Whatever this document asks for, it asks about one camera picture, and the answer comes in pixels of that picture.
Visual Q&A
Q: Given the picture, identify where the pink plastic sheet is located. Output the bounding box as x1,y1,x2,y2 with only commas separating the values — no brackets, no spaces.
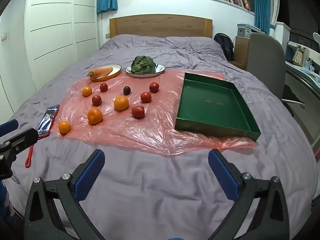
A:
57,69,257,157

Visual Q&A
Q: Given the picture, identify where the grey storage box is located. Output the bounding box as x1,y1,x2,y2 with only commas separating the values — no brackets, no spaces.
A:
237,24,252,38

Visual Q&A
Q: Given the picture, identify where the red smartphone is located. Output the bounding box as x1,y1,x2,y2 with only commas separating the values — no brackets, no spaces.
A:
37,104,60,138

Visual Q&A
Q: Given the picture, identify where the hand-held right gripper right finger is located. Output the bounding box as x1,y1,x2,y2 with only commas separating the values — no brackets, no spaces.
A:
208,149,290,240

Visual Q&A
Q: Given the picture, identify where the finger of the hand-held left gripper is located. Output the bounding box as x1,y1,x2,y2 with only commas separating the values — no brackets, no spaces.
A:
0,127,39,155
0,119,19,138

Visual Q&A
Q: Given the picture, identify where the grey office chair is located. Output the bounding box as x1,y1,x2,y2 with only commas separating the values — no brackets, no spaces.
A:
247,32,307,120

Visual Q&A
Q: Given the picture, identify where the black backpack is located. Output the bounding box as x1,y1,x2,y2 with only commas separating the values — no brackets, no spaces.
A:
214,33,235,61

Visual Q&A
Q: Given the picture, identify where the red wrist strap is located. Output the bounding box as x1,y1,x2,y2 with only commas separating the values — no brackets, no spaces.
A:
25,144,34,168

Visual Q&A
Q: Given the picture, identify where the green tray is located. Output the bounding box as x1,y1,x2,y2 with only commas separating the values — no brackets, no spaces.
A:
174,72,261,142

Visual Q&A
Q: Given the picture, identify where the orange rimmed plate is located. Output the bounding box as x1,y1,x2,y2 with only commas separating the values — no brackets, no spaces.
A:
89,64,122,82

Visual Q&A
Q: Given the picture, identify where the white wardrobe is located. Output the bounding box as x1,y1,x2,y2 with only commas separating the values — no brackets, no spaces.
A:
0,0,100,120

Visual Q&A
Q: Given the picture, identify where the carrot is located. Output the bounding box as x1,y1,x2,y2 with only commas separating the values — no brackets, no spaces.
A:
87,67,114,79

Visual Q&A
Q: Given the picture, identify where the white printer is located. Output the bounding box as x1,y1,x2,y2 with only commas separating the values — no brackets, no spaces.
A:
246,23,266,34

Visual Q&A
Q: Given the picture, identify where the green bok choy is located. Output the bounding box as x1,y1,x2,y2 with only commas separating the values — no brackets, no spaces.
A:
131,56,156,75

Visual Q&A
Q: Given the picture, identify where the white striped plate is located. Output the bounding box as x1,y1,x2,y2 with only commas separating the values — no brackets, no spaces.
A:
125,64,166,78

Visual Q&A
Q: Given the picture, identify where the wooden headboard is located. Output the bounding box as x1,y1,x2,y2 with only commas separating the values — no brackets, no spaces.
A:
109,14,213,38

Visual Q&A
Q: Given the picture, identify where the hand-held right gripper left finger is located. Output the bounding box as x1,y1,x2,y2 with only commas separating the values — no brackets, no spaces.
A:
24,149,105,240

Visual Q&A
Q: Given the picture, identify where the wooden nightstand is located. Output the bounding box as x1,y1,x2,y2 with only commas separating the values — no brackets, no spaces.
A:
229,36,250,70

